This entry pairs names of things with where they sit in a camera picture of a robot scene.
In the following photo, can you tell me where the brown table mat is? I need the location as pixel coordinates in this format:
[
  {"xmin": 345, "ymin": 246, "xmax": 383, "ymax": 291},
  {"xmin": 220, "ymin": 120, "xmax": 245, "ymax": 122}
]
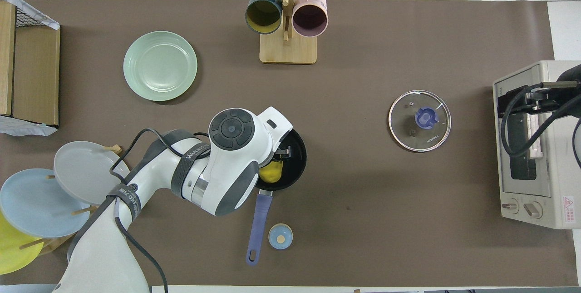
[{"xmin": 0, "ymin": 0, "xmax": 580, "ymax": 287}]

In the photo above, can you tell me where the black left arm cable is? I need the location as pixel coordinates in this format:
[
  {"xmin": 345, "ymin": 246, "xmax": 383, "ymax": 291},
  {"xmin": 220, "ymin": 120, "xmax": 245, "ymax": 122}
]
[{"xmin": 109, "ymin": 128, "xmax": 210, "ymax": 293}]

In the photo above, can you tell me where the mint green plate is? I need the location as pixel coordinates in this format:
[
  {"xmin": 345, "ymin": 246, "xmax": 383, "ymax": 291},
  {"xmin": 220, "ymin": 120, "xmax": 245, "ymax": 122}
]
[{"xmin": 123, "ymin": 31, "xmax": 198, "ymax": 102}]

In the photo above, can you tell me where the glass lid blue knob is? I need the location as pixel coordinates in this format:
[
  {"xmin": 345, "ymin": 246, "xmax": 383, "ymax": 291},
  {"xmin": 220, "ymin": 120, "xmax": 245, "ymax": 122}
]
[{"xmin": 388, "ymin": 90, "xmax": 452, "ymax": 153}]

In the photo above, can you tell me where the grey plate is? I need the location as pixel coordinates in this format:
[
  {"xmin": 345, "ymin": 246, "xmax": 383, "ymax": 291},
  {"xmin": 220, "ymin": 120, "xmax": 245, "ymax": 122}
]
[{"xmin": 54, "ymin": 141, "xmax": 133, "ymax": 206}]

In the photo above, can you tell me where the black wire basket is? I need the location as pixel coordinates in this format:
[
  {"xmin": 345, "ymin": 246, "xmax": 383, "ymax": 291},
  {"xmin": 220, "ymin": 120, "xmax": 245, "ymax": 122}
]
[{"xmin": 16, "ymin": 5, "xmax": 47, "ymax": 28}]

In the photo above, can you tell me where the wooden plate rack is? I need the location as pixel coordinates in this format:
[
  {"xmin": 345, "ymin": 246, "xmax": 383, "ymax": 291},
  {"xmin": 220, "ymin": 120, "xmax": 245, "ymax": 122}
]
[{"xmin": 18, "ymin": 144, "xmax": 124, "ymax": 255}]

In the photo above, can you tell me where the dark pot purple handle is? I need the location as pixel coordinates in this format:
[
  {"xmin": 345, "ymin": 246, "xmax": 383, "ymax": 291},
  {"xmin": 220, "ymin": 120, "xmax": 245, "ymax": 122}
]
[{"xmin": 246, "ymin": 129, "xmax": 308, "ymax": 266}]

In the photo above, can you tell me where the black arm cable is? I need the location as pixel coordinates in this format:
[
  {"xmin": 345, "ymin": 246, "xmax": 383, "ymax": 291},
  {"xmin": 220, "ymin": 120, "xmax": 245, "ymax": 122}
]
[
  {"xmin": 499, "ymin": 82, "xmax": 581, "ymax": 169},
  {"xmin": 109, "ymin": 128, "xmax": 210, "ymax": 293}
]

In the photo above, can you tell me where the wooden mug tree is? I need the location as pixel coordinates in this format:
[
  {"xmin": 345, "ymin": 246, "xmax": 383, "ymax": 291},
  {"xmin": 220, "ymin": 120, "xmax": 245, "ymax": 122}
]
[{"xmin": 244, "ymin": 0, "xmax": 332, "ymax": 65}]

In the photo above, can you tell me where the cream toaster oven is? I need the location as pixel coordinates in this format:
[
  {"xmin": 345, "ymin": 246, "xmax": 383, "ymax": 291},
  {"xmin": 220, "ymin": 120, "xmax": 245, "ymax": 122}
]
[{"xmin": 492, "ymin": 60, "xmax": 581, "ymax": 230}]

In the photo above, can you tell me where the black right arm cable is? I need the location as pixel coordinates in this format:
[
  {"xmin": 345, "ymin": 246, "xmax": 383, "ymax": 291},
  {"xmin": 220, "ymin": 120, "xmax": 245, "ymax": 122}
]
[{"xmin": 499, "ymin": 82, "xmax": 581, "ymax": 169}]

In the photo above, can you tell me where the small blue round cap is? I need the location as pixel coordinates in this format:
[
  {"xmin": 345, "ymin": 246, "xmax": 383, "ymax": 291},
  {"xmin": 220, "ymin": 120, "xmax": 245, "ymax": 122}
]
[{"xmin": 268, "ymin": 223, "xmax": 294, "ymax": 250}]

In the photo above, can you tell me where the yellow plate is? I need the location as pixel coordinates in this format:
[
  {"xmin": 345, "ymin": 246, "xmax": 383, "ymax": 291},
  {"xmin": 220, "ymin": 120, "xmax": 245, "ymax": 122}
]
[{"xmin": 0, "ymin": 211, "xmax": 45, "ymax": 275}]

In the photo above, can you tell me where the yellow potato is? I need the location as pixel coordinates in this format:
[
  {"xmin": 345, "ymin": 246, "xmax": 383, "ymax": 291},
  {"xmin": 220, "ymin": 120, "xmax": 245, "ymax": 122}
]
[{"xmin": 259, "ymin": 160, "xmax": 284, "ymax": 184}]

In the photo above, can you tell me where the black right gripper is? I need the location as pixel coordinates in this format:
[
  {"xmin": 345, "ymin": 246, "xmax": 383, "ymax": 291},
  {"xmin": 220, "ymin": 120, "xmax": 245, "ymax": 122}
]
[{"xmin": 497, "ymin": 64, "xmax": 581, "ymax": 119}]

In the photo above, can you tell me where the light blue plate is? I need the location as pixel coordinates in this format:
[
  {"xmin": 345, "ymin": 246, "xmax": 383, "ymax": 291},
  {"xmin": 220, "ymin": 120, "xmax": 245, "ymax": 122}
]
[{"xmin": 0, "ymin": 169, "xmax": 91, "ymax": 238}]

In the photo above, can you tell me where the wooden shelf board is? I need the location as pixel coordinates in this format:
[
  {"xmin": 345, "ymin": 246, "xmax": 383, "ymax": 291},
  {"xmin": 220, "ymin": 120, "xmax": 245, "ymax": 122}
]
[
  {"xmin": 13, "ymin": 25, "xmax": 61, "ymax": 127},
  {"xmin": 0, "ymin": 1, "xmax": 17, "ymax": 117}
]

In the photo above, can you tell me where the pink mug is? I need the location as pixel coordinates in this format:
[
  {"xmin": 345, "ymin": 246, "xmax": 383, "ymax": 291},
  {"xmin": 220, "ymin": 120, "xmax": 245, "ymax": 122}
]
[{"xmin": 292, "ymin": 0, "xmax": 328, "ymax": 38}]

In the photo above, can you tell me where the dark teal mug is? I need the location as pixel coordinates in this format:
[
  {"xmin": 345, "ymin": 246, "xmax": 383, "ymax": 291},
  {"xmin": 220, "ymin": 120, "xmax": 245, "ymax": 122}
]
[{"xmin": 245, "ymin": 0, "xmax": 283, "ymax": 35}]

